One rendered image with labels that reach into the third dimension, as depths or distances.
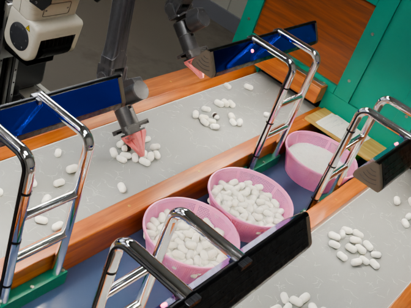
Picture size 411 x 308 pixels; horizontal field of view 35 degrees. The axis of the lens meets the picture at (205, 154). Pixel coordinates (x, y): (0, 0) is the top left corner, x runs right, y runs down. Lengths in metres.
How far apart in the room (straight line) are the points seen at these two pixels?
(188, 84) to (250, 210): 0.64
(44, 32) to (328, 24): 1.03
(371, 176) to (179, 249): 0.52
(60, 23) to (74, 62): 1.45
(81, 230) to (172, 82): 0.88
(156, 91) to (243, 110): 0.34
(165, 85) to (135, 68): 1.70
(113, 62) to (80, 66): 1.98
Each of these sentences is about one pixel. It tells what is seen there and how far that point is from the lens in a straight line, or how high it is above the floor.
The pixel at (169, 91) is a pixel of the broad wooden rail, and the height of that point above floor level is 0.76.
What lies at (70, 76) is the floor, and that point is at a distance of 3.77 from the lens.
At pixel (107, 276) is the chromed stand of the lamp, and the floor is 1.02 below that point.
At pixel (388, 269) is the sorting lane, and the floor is 0.74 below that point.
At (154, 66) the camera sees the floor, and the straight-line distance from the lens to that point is 4.11.
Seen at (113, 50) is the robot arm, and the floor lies 1.01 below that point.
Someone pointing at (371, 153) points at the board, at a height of 0.78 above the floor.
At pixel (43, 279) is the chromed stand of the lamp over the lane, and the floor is 0.71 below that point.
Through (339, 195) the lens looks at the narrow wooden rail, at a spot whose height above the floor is 0.76.
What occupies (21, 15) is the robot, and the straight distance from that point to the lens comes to 2.46.
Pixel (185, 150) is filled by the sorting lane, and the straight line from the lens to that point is 2.08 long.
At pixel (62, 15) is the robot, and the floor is 0.81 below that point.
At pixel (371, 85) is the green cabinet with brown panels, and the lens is 2.51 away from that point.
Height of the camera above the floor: 1.88
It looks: 33 degrees down
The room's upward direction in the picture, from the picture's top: 21 degrees clockwise
